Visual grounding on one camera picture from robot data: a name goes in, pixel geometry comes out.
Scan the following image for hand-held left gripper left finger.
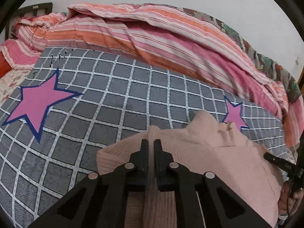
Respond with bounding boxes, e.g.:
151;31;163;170
28;139;150;228

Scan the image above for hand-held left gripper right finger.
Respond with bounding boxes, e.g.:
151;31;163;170
154;139;272;228

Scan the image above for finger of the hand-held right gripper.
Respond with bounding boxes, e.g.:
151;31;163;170
264;152;296;175

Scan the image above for pink knit sweater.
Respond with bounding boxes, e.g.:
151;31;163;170
96;110;289;228

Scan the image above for person's right hand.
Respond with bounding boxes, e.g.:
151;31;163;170
278;180;304;221

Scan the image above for grey checked star blanket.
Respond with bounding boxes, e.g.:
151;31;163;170
0;47;297;228

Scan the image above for pink orange striped quilt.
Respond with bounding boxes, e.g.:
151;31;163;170
0;3;304;148

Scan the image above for floral bedsheet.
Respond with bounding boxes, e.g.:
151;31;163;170
0;70;31;105

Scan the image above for red pillow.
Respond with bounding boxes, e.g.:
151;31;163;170
0;52;12;78

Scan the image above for dark wooden headboard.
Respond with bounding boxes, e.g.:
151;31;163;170
5;2;53;38

